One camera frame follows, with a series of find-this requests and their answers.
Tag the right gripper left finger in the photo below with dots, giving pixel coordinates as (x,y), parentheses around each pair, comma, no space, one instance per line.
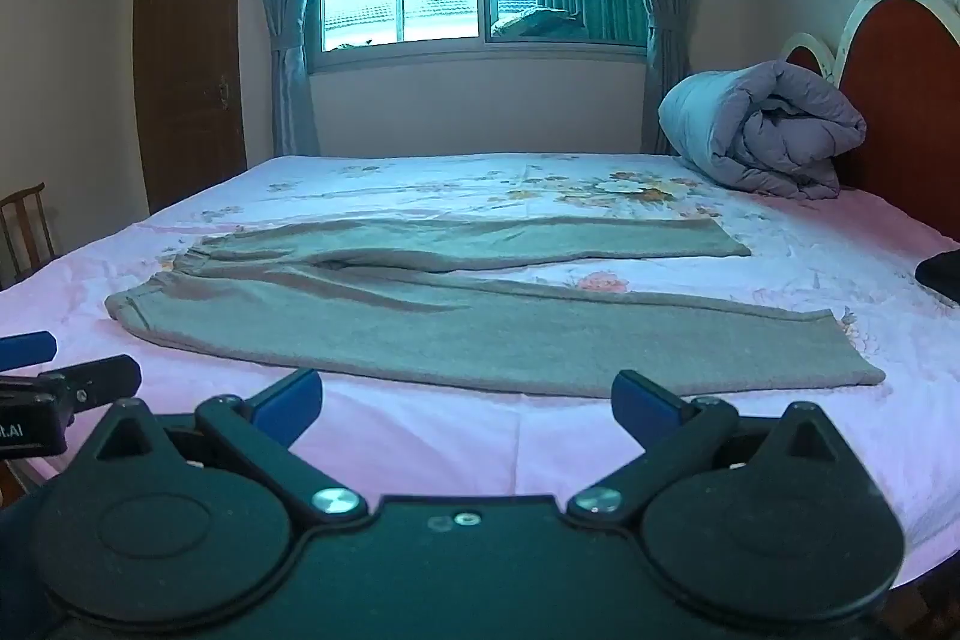
(253,436)

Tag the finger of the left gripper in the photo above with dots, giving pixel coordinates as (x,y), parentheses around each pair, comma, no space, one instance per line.
(82,387)
(26,350)

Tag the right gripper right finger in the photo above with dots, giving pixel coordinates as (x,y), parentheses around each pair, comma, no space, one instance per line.
(679,439)

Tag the grey pants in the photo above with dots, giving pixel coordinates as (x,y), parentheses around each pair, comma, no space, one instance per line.
(438,302)

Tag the wooden chair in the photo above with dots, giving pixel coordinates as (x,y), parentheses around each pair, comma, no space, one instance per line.
(26,232)

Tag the black cloth on bed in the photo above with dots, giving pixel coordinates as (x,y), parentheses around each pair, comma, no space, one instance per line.
(941,274)

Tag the rolled grey blue quilt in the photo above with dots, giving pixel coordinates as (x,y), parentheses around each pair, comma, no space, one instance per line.
(773,128)

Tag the brown wooden door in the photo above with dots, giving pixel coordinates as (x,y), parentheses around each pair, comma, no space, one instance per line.
(187,88)

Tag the red white headboard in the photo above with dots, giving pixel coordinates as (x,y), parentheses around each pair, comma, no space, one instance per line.
(897,62)

